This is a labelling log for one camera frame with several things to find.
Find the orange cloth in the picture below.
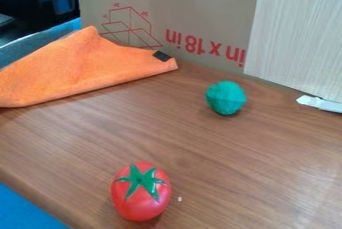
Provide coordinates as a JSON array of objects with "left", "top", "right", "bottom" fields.
[{"left": 0, "top": 25, "right": 180, "bottom": 109}]

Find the green toy broccoli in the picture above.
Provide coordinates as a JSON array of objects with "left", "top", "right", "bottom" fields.
[{"left": 204, "top": 80, "right": 249, "bottom": 117}]

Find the cardboard box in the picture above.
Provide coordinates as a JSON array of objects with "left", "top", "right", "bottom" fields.
[{"left": 74, "top": 0, "right": 342, "bottom": 77}]

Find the red toy tomato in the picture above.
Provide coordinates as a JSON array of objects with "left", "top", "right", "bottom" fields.
[{"left": 109, "top": 161, "right": 173, "bottom": 223}]

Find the light wooden board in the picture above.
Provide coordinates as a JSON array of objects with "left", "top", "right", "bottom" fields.
[{"left": 243, "top": 0, "right": 342, "bottom": 104}]

